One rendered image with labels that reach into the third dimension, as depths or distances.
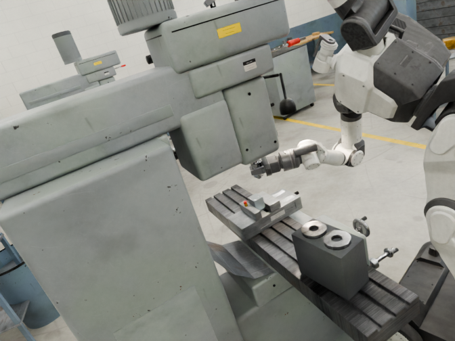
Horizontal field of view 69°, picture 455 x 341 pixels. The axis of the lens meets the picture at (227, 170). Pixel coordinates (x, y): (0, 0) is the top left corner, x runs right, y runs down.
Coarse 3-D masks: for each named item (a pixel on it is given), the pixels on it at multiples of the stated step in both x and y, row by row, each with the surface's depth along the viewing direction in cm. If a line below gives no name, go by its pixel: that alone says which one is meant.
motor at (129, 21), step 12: (108, 0) 104; (120, 0) 100; (132, 0) 99; (144, 0) 100; (156, 0) 102; (168, 0) 106; (120, 12) 102; (132, 12) 101; (144, 12) 101; (156, 12) 102; (168, 12) 104; (120, 24) 105; (132, 24) 102; (144, 24) 102; (156, 24) 105
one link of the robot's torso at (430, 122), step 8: (448, 80) 98; (440, 88) 100; (448, 88) 99; (432, 96) 103; (440, 96) 102; (448, 96) 100; (424, 104) 107; (432, 104) 104; (440, 104) 103; (416, 112) 110; (424, 112) 107; (432, 112) 117; (416, 120) 110; (424, 120) 108; (432, 120) 114; (416, 128) 111; (432, 128) 111
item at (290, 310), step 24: (240, 288) 158; (288, 288) 151; (240, 312) 145; (264, 312) 147; (288, 312) 154; (312, 312) 162; (264, 336) 151; (288, 336) 159; (312, 336) 167; (336, 336) 176
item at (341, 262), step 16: (304, 224) 122; (320, 224) 120; (304, 240) 116; (320, 240) 114; (336, 240) 112; (352, 240) 109; (304, 256) 121; (320, 256) 112; (336, 256) 105; (352, 256) 107; (304, 272) 126; (320, 272) 117; (336, 272) 109; (352, 272) 109; (336, 288) 113; (352, 288) 111
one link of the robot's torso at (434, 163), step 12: (444, 120) 102; (432, 132) 107; (444, 132) 103; (432, 144) 108; (444, 144) 105; (432, 156) 110; (444, 156) 108; (432, 168) 114; (444, 168) 111; (432, 180) 117; (444, 180) 114; (432, 192) 119; (444, 192) 116; (432, 204) 119; (444, 204) 116
